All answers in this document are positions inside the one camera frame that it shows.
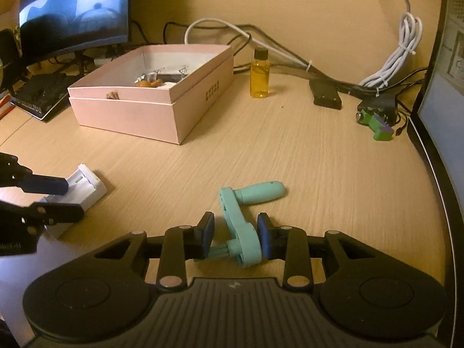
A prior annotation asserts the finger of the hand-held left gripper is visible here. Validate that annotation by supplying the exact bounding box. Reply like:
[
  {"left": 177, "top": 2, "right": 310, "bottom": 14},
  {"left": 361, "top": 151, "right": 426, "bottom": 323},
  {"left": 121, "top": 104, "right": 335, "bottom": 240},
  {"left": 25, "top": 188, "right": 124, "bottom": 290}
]
[
  {"left": 0, "top": 199, "right": 85, "bottom": 227},
  {"left": 0, "top": 152, "right": 70, "bottom": 195}
]

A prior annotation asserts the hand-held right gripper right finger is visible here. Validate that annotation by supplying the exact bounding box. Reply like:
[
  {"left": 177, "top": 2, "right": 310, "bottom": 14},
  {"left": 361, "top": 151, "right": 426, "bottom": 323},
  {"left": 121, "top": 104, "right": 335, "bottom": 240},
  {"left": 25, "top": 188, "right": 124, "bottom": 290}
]
[{"left": 257, "top": 212, "right": 374, "bottom": 291}]

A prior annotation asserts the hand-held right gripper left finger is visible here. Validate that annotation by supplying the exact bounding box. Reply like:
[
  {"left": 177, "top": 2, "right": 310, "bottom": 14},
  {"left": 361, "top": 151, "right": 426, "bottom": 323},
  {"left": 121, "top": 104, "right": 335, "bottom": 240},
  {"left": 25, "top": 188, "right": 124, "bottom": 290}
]
[{"left": 93, "top": 211, "right": 215, "bottom": 291}]

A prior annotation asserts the teal crank handle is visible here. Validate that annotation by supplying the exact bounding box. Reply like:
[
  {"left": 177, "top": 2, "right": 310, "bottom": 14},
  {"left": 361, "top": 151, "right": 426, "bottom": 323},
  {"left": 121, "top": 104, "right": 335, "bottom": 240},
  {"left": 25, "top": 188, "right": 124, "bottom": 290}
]
[{"left": 193, "top": 180, "right": 287, "bottom": 268}]

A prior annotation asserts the white battery charger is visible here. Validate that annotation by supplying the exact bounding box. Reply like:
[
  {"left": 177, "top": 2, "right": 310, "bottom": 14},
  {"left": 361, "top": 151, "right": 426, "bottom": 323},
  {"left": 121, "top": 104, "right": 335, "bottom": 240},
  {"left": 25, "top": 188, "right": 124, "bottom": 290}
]
[{"left": 43, "top": 164, "right": 108, "bottom": 240}]

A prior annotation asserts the pink cardboard box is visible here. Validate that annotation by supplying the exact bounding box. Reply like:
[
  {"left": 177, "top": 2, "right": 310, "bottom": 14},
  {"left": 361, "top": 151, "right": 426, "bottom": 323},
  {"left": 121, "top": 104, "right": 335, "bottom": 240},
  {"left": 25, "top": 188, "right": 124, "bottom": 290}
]
[{"left": 68, "top": 43, "right": 234, "bottom": 146}]

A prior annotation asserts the orange animal figurine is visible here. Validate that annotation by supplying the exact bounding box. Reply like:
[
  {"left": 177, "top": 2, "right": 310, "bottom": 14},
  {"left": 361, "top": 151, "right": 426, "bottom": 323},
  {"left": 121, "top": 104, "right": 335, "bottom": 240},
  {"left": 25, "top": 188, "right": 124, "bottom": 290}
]
[{"left": 135, "top": 73, "right": 165, "bottom": 88}]

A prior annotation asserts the green purple toy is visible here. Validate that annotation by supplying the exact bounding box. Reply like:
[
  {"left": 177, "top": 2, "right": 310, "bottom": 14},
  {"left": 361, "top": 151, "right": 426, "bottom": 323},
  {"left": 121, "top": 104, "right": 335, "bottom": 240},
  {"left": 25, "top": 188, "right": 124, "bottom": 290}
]
[{"left": 355, "top": 110, "right": 394, "bottom": 142}]

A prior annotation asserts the black keyboard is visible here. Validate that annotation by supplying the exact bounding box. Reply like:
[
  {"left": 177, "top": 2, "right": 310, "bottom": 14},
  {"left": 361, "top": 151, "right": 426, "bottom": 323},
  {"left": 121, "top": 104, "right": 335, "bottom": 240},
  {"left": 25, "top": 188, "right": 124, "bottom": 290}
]
[{"left": 10, "top": 72, "right": 78, "bottom": 121}]

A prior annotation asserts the black power adapter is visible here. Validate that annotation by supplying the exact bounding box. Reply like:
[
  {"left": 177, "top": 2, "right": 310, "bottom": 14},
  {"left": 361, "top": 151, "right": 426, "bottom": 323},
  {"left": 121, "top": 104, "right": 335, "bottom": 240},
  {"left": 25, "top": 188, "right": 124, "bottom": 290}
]
[{"left": 309, "top": 79, "right": 342, "bottom": 110}]

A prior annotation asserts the yellow oil bottle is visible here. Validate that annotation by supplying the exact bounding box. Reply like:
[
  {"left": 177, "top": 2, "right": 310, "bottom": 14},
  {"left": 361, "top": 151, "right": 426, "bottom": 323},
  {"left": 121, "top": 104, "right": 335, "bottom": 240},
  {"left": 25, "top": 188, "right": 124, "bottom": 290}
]
[{"left": 249, "top": 48, "right": 271, "bottom": 99}]

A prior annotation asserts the dark computer monitor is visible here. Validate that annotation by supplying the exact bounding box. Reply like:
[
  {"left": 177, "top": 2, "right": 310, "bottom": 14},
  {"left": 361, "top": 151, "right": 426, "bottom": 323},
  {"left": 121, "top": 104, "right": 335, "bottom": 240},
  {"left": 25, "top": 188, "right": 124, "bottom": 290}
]
[{"left": 18, "top": 0, "right": 131, "bottom": 68}]

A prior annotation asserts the curved computer monitor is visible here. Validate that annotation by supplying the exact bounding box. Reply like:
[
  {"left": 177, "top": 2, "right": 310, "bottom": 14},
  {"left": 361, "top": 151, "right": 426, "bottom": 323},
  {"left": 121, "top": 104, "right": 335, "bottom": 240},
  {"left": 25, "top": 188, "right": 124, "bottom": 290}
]
[{"left": 406, "top": 0, "right": 464, "bottom": 348}]

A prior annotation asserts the black cable bundle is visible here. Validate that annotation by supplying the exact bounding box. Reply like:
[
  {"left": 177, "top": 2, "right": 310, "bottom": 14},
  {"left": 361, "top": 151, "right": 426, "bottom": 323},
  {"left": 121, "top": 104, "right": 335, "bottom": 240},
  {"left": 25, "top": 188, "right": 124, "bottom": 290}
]
[{"left": 163, "top": 22, "right": 428, "bottom": 97}]

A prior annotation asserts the thin black cable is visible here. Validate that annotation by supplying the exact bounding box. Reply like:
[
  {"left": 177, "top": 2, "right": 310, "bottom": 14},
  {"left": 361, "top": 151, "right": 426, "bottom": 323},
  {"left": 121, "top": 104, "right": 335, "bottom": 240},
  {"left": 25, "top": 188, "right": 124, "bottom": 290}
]
[{"left": 395, "top": 114, "right": 410, "bottom": 136}]

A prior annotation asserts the coiled white cable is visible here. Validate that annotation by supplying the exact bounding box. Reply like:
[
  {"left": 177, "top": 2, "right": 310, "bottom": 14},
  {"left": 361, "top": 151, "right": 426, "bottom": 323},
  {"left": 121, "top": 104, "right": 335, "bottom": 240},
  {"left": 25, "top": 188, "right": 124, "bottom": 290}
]
[{"left": 359, "top": 0, "right": 423, "bottom": 89}]

